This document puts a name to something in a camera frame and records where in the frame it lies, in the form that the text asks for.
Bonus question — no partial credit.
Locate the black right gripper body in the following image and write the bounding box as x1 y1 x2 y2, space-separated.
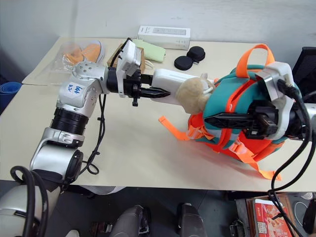
243 100 281 140

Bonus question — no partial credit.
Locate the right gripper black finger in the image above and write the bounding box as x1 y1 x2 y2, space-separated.
204 112 254 130

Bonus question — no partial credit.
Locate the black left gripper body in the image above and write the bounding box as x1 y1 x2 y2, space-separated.
123 70 145 100

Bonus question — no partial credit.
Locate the plain white box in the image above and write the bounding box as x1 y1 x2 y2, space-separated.
149 68 192 108

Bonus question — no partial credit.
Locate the orange and teal backpack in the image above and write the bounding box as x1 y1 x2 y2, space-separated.
158 43 288 182

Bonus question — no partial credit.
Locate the brown cardboard box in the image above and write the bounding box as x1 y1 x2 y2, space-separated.
106 43 147 70

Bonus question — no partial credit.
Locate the long white printed box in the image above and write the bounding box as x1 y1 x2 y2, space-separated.
137 25 192 50

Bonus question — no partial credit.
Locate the red printed box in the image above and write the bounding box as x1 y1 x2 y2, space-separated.
253 197 296 237

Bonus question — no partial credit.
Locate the light green pouch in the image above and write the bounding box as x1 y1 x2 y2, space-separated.
133 39 167 68

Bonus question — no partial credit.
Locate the beige plush toy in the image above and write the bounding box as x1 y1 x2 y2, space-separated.
175 73 219 115

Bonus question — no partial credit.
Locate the black round clamshell case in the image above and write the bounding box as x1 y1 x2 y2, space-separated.
173 45 206 71

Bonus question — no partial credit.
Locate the orange shoe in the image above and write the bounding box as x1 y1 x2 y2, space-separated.
63 46 87 67
80 40 107 64

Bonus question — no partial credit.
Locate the black mesh chair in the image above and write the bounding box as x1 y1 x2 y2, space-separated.
293 46 316 99

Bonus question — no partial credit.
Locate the clear plastic bag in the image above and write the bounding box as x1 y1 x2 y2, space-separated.
21 37 109 86

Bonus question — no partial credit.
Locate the dark rounded shape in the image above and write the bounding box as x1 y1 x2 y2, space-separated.
115 204 152 237
177 202 207 237

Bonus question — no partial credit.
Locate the blue rolled mat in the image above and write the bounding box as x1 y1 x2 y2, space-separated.
0 82 23 117

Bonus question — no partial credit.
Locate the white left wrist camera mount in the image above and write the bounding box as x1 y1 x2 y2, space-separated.
115 40 146 97

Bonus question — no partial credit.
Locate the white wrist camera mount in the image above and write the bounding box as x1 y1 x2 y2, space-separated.
115 40 146 97
255 61 297 142

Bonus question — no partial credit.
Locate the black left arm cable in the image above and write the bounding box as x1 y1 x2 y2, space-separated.
82 93 107 175

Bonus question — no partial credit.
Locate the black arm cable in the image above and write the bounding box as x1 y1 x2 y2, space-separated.
82 93 107 175
270 78 316 237

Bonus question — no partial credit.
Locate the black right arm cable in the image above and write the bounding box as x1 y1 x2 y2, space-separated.
270 78 316 237

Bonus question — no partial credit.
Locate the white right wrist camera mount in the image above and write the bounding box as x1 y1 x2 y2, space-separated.
255 61 297 142

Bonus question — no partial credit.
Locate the thick black shoulder cable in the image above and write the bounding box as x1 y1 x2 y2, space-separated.
10 165 50 237

